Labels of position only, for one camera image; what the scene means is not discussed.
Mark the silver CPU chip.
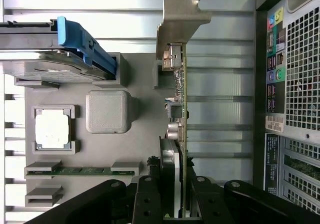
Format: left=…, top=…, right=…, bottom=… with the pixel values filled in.
left=34, top=108, right=71, bottom=150

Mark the grey printed parts rack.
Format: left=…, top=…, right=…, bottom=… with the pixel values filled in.
left=13, top=51, right=176, bottom=224

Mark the green RAM stick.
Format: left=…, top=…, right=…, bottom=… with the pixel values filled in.
left=26, top=166, right=140, bottom=178

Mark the open grey PC case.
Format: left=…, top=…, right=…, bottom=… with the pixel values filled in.
left=253, top=0, right=320, bottom=211

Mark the hard disk with blue bracket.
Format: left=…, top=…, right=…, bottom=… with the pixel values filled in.
left=0, top=15, right=118, bottom=84

